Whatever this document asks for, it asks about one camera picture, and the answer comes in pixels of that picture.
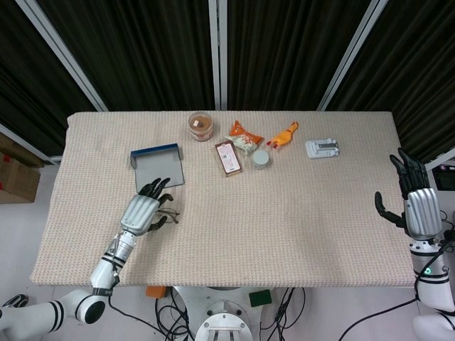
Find grey aluminium frame post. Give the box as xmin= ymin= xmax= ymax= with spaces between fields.
xmin=316 ymin=0 xmax=391 ymax=112
xmin=424 ymin=146 xmax=455 ymax=171
xmin=208 ymin=0 xmax=229 ymax=111
xmin=0 ymin=122 xmax=60 ymax=166
xmin=16 ymin=0 xmax=108 ymax=112

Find orange white snack bag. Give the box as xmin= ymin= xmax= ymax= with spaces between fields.
xmin=226 ymin=119 xmax=266 ymax=154

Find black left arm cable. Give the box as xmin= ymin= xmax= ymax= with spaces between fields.
xmin=105 ymin=269 xmax=196 ymax=341

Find chrome metal bar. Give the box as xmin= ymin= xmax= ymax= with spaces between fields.
xmin=0 ymin=293 xmax=28 ymax=310

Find small grey white jar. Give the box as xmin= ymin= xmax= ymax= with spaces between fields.
xmin=252 ymin=149 xmax=272 ymax=171

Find black screen monitor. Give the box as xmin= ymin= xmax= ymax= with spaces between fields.
xmin=431 ymin=164 xmax=455 ymax=192

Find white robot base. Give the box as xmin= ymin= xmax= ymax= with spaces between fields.
xmin=172 ymin=286 xmax=271 ymax=341

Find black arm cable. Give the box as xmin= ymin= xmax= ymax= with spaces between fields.
xmin=105 ymin=269 xmax=196 ymax=341
xmin=337 ymin=296 xmax=420 ymax=341

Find green block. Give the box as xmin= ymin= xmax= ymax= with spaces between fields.
xmin=248 ymin=289 xmax=273 ymax=308

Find yellow rubber chicken toy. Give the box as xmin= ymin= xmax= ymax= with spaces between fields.
xmin=266 ymin=120 xmax=300 ymax=150

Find beige woven tablecloth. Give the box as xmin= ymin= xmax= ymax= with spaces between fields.
xmin=28 ymin=111 xmax=417 ymax=288

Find blue glasses case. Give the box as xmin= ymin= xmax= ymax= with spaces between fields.
xmin=129 ymin=142 xmax=187 ymax=195

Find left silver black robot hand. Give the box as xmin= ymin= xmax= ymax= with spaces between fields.
xmin=119 ymin=177 xmax=176 ymax=237

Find white grey stapler device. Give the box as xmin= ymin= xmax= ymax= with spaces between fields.
xmin=304 ymin=136 xmax=342 ymax=161

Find brown cardboard box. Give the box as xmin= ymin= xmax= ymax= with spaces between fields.
xmin=0 ymin=133 xmax=44 ymax=204

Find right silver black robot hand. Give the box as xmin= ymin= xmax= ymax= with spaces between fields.
xmin=375 ymin=148 xmax=444 ymax=242

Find black pleated curtain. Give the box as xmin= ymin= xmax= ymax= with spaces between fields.
xmin=35 ymin=0 xmax=216 ymax=112
xmin=0 ymin=0 xmax=100 ymax=157
xmin=328 ymin=0 xmax=455 ymax=172
xmin=226 ymin=0 xmax=373 ymax=112

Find orange block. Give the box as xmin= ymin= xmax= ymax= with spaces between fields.
xmin=145 ymin=286 xmax=168 ymax=300

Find brown snack bar packet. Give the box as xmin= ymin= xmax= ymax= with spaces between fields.
xmin=214 ymin=140 xmax=245 ymax=178

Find clear plastic snack jar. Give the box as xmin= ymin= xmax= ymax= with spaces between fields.
xmin=187 ymin=111 xmax=216 ymax=142

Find eyeglasses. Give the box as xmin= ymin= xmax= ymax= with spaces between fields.
xmin=155 ymin=207 xmax=181 ymax=225

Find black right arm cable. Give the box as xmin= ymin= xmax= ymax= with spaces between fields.
xmin=337 ymin=296 xmax=420 ymax=341

